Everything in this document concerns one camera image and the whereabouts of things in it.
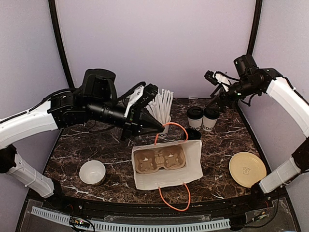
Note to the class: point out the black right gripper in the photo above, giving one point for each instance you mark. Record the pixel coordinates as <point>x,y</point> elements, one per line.
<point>219,99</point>

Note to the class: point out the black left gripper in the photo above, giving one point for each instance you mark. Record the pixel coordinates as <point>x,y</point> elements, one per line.
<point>142,120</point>

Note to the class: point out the white paper coffee cup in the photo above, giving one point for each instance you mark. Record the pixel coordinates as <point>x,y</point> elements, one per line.
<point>208,124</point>

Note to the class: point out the brown cardboard cup carrier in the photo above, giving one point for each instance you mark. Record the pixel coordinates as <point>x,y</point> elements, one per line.
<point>149,161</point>

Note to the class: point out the white paper takeout bag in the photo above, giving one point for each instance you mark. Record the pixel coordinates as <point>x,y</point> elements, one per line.
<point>171,178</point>

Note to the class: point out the stack of black cup lids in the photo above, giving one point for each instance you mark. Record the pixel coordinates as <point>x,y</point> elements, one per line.
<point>192,134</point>

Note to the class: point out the black coffee cup lid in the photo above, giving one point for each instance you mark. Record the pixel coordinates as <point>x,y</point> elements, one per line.
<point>211,114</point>

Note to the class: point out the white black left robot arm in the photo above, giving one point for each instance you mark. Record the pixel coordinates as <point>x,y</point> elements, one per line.
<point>96,99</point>

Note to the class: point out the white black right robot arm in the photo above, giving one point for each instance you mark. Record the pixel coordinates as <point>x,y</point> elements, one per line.
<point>255,81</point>

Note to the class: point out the white cup holding straws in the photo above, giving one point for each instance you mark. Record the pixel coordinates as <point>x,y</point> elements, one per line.
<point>166,128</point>

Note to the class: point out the bundle of white wrapped straws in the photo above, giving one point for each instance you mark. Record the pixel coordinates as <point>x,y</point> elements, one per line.
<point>160,106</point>

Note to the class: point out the white ceramic bowl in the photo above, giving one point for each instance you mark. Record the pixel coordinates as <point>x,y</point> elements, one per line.
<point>92,172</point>

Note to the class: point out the cream yellow plate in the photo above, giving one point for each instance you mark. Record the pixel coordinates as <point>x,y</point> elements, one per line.
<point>247,169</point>

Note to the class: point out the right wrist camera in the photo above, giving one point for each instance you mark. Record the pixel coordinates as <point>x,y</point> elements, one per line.
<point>218,79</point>

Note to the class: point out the black right frame post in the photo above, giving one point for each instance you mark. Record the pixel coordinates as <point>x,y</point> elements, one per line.
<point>255,25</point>

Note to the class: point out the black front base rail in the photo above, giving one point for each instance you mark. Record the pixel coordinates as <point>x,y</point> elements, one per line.
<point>233,207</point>

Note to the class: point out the white slotted cable duct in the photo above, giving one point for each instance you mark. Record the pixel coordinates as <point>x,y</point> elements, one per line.
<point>131,224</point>

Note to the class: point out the black corner frame post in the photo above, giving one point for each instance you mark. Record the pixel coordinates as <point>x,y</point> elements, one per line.
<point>59,42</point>

